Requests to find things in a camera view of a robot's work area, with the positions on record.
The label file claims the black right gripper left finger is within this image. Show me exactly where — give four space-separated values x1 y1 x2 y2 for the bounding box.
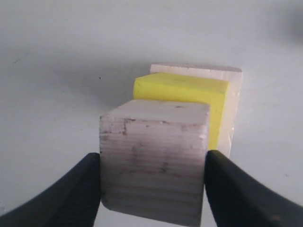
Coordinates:
0 153 101 227

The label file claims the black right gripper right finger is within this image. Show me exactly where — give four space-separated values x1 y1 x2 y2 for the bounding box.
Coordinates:
204 150 303 227

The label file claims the medium layered wooden cube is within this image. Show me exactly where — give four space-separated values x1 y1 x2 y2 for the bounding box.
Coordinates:
99 99 210 227

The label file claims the large light wooden cube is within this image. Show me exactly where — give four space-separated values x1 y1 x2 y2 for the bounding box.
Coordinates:
150 62 244 158

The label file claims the yellow cube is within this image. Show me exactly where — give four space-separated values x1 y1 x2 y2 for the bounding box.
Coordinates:
133 73 229 149

